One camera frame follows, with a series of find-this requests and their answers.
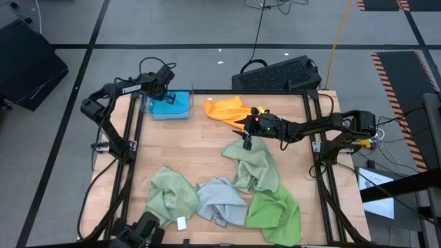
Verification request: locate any black looped cable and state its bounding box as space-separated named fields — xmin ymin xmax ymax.
xmin=240 ymin=59 xmax=269 ymax=74

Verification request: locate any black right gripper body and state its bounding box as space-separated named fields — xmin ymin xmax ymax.
xmin=243 ymin=107 xmax=287 ymax=149

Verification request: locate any bright green microfiber towel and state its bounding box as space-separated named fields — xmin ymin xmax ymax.
xmin=245 ymin=184 xmax=303 ymax=247

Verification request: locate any black mechanical device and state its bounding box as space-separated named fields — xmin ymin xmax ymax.
xmin=110 ymin=211 xmax=166 ymax=248

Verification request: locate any yellow floor cable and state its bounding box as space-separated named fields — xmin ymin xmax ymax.
xmin=325 ymin=0 xmax=354 ymax=90

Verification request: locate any grey waffle microfiber towel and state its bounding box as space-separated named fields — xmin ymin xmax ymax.
xmin=195 ymin=177 xmax=249 ymax=228

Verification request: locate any white floor cable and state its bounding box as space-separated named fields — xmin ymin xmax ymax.
xmin=34 ymin=0 xmax=43 ymax=34

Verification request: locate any black floor cable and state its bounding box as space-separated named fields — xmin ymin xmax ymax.
xmin=243 ymin=0 xmax=310 ymax=65

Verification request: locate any black stand beam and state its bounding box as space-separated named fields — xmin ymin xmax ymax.
xmin=360 ymin=169 xmax=441 ymax=203

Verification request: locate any white printed sheet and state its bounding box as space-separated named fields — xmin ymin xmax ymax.
xmin=358 ymin=167 xmax=396 ymax=220

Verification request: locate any clear plastic tray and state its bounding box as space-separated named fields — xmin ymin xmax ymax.
xmin=136 ymin=82 xmax=194 ymax=121

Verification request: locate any blue microfiber towel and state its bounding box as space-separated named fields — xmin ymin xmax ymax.
xmin=147 ymin=90 xmax=192 ymax=121

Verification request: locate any pale green microfiber towel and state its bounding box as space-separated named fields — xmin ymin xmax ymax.
xmin=143 ymin=165 xmax=200 ymax=231
xmin=221 ymin=136 xmax=280 ymax=194

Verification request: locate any large black floor case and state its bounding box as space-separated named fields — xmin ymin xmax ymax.
xmin=0 ymin=19 xmax=69 ymax=112

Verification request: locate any black hazard-striped floor mat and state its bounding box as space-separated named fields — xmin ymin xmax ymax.
xmin=371 ymin=50 xmax=441 ymax=173
xmin=357 ymin=0 xmax=402 ymax=12
xmin=399 ymin=0 xmax=441 ymax=12

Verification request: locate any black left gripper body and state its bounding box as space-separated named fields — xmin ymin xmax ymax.
xmin=147 ymin=65 xmax=176 ymax=101

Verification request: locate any black aluminium table frame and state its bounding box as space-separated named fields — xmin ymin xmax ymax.
xmin=77 ymin=88 xmax=371 ymax=246

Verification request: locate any orange microfiber towel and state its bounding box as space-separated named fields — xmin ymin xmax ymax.
xmin=203 ymin=95 xmax=258 ymax=131

